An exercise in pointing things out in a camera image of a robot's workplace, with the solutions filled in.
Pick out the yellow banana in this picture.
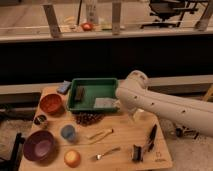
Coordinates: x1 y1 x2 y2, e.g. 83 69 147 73
86 129 114 144

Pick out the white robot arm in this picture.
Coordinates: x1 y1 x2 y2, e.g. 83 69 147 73
116 70 213 137

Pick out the red bowl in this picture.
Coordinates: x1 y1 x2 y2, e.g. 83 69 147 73
39 94 63 115

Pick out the purple bowl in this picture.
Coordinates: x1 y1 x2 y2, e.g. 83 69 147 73
23 130 55 162

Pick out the green plastic tray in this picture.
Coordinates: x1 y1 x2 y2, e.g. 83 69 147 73
67 78 118 114

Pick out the dark block in tray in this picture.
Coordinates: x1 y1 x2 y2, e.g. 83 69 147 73
74 86 84 101

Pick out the bunch of dark grapes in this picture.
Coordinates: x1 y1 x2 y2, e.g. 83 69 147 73
75 113 103 126

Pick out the blue sponge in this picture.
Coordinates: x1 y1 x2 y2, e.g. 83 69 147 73
57 81 71 95

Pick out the blue cup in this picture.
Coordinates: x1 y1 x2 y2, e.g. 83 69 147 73
61 125 76 142

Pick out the red apple in background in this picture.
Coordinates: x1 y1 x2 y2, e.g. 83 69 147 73
81 22 94 31

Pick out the metal spoon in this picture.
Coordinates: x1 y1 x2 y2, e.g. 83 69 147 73
92 147 121 161

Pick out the wooden table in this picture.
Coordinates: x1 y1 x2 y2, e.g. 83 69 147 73
18 82 174 171

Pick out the small dark can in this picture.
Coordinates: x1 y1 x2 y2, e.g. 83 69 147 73
34 115 48 129

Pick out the black binder clip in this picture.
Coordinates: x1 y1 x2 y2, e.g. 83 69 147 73
132 145 142 162

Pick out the orange fruit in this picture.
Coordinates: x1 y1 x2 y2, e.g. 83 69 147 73
64 150 81 168

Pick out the black office chair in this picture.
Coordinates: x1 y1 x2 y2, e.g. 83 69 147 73
141 0 208 29

